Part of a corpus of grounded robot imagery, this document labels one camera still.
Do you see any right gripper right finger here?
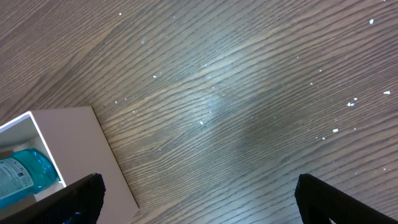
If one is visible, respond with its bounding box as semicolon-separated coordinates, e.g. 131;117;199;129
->
295;174;397;224

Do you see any white cardboard box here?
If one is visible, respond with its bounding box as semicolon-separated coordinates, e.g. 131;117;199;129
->
1;106;139;223

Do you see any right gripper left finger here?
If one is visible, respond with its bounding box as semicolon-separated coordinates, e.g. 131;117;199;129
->
1;173;106;224

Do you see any blue mouthwash bottle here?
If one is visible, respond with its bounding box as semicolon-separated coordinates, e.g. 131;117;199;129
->
1;148;58;208

